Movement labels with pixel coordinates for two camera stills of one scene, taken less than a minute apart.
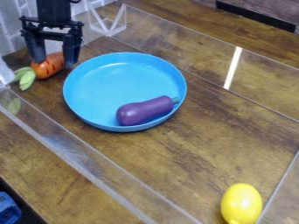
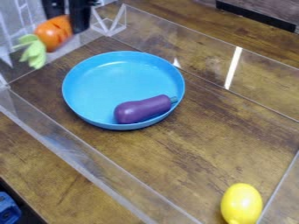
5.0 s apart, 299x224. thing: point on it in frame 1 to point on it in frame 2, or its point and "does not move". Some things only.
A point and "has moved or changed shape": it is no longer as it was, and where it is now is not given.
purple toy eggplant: x=135 y=113 does not move
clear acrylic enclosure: x=173 y=119 does not move
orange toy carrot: x=41 y=69 has moved or changed shape
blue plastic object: x=10 y=212 does not move
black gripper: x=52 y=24 to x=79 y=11
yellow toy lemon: x=240 y=206 does not move
